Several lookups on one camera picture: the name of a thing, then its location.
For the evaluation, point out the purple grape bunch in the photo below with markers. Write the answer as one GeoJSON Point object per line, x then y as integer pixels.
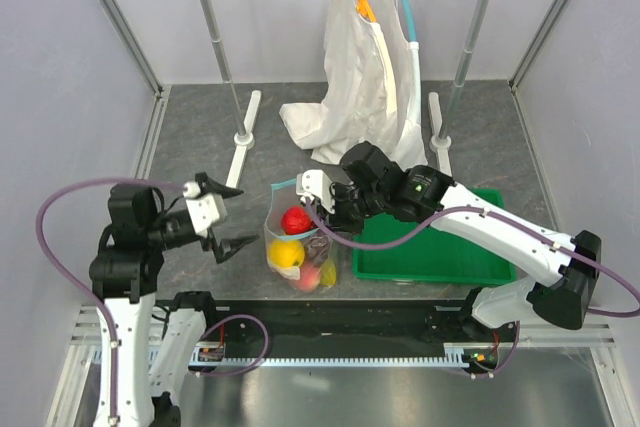
{"type": "Point", "coordinates": [318, 248]}

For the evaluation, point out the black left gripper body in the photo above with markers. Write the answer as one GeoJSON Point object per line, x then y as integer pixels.
{"type": "Point", "coordinates": [174, 232]}

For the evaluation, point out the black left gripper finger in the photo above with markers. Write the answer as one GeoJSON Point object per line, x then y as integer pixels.
{"type": "Point", "coordinates": [209, 186]}
{"type": "Point", "coordinates": [223, 250]}

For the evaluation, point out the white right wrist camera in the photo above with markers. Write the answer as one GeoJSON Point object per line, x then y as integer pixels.
{"type": "Point", "coordinates": [314, 186]}

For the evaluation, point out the green plastic tray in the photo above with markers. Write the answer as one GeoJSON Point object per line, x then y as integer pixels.
{"type": "Point", "coordinates": [436, 257]}

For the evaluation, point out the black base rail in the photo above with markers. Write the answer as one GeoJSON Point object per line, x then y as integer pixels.
{"type": "Point", "coordinates": [353, 328]}

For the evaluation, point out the red strawberry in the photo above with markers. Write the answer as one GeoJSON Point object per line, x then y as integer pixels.
{"type": "Point", "coordinates": [296, 221]}

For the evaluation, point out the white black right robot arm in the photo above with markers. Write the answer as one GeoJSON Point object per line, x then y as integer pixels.
{"type": "Point", "coordinates": [560, 277]}

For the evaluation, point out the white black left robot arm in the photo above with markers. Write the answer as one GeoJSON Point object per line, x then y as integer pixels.
{"type": "Point", "coordinates": [135, 388]}

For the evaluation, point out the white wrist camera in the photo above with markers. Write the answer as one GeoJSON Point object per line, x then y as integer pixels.
{"type": "Point", "coordinates": [314, 186]}
{"type": "Point", "coordinates": [191, 189]}

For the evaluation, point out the clear zip top bag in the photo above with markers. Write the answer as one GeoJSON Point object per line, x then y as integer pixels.
{"type": "Point", "coordinates": [283, 197]}

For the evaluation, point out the peach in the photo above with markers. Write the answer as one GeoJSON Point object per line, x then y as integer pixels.
{"type": "Point", "coordinates": [309, 278]}

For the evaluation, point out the white garment on teal hanger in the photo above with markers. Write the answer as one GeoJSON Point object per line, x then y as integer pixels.
{"type": "Point", "coordinates": [401, 79]}

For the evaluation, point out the orange fruit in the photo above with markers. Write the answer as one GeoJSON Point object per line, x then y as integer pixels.
{"type": "Point", "coordinates": [286, 254]}

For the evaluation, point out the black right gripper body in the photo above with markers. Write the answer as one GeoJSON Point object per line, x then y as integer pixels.
{"type": "Point", "coordinates": [352, 206]}

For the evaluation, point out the teal hanger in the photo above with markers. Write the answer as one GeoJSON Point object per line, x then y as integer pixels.
{"type": "Point", "coordinates": [407, 2]}

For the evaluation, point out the white garment on orange hanger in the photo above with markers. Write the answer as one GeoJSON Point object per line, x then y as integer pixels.
{"type": "Point", "coordinates": [354, 107]}

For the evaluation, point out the light blue cable duct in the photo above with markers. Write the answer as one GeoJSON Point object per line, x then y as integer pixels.
{"type": "Point", "coordinates": [451, 359]}

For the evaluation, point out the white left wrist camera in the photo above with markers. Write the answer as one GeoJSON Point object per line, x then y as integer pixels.
{"type": "Point", "coordinates": [191, 189]}

